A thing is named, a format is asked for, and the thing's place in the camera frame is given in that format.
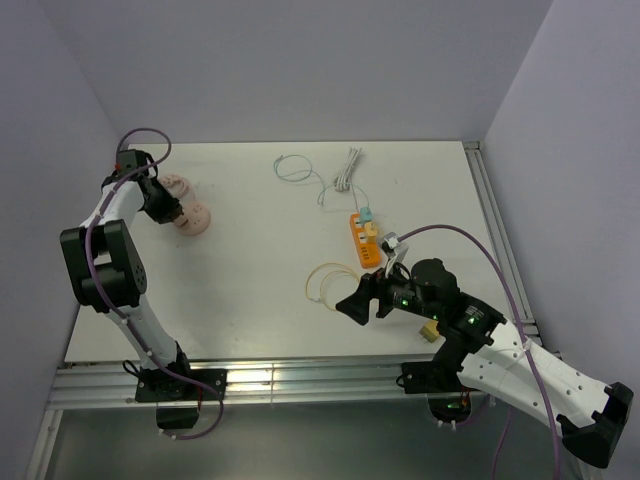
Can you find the orange power strip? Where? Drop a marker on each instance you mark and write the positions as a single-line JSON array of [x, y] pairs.
[[366, 247]]

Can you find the teal plug adapter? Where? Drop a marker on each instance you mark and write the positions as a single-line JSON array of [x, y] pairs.
[[365, 215]]

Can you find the aluminium side rail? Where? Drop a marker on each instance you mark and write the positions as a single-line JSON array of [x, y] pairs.
[[495, 225]]

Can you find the dark yellow plug adapter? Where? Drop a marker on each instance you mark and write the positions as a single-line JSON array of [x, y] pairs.
[[429, 331]]

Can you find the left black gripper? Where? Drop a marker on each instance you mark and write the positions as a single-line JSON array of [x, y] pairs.
[[172, 204]]

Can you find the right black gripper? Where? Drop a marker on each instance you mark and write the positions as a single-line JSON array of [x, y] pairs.
[[370, 286]]

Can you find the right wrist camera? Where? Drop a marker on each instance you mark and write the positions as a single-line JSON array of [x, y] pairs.
[[394, 249]]

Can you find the aluminium front rail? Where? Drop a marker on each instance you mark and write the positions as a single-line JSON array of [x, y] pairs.
[[105, 385]]

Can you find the pink round power socket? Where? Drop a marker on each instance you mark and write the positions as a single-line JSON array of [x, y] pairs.
[[195, 217]]

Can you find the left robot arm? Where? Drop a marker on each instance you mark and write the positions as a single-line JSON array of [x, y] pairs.
[[106, 271]]

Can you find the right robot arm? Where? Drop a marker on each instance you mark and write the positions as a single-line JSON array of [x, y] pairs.
[[485, 352]]

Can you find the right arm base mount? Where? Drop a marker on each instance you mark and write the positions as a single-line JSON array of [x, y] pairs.
[[448, 400]]

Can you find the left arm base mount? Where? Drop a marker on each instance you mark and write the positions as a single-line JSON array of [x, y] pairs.
[[178, 403]]

